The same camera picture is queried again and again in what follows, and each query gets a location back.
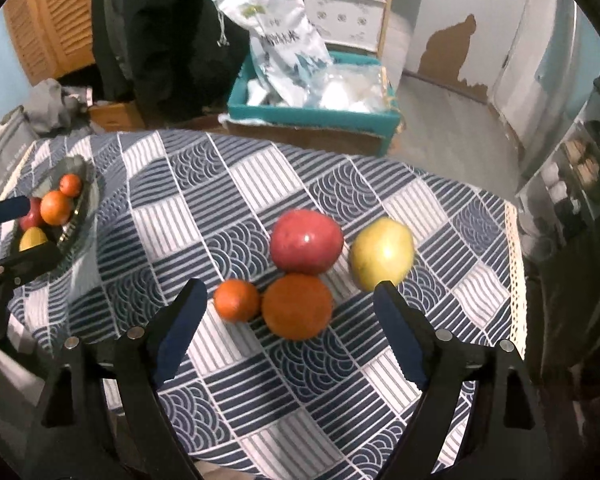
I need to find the teal plastic crate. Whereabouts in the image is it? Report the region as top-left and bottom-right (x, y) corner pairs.
(227, 50), (402, 158)

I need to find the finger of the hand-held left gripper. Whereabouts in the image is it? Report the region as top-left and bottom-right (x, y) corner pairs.
(0, 244), (62, 287)
(0, 196), (32, 227)

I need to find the yellow apple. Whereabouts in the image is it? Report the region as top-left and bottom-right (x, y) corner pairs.
(349, 217), (415, 292)
(19, 226), (50, 252)

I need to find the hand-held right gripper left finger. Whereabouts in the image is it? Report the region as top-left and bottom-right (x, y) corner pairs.
(37, 278), (209, 480)

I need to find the clear ribbed glass bowl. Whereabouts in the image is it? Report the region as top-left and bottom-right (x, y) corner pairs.
(10, 155), (99, 257)

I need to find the wooden shelf rack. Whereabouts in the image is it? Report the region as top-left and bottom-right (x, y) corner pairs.
(280, 0), (399, 61)

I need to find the white shoe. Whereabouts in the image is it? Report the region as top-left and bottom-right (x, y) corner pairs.
(540, 165), (570, 203)

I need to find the grey clothes pile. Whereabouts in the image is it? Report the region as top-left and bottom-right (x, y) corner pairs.
(25, 78), (94, 135)

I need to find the white printed rice bag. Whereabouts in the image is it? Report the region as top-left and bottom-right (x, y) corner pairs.
(205, 0), (334, 107)

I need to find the red apple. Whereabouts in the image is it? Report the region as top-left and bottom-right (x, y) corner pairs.
(271, 210), (344, 276)
(20, 197), (45, 231)

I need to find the white door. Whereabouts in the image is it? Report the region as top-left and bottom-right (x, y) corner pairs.
(489, 0), (582, 127)

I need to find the wooden louvred wardrobe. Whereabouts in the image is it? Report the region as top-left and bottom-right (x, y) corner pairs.
(2, 0), (99, 86)

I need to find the large orange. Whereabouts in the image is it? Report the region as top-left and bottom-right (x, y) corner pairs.
(41, 191), (75, 226)
(261, 273), (334, 342)

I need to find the white patterned box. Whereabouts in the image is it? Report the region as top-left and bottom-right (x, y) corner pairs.
(302, 0), (387, 54)

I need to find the black hooded coat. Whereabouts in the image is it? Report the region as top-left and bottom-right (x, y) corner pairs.
(91, 0), (254, 127)

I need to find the tan shoe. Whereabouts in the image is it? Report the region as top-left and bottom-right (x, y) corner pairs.
(564, 139), (593, 168)
(575, 157), (600, 183)

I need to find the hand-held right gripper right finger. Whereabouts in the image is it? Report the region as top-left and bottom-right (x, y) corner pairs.
(373, 281), (547, 480)

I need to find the clear plastic bag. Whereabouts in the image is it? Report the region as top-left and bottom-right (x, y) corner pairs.
(320, 64), (389, 111)

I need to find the blue white patterned tablecloth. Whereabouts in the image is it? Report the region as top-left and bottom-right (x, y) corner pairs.
(0, 129), (526, 480)

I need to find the metal shoe rack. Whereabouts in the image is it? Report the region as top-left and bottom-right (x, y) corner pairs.
(516, 55), (600, 262)

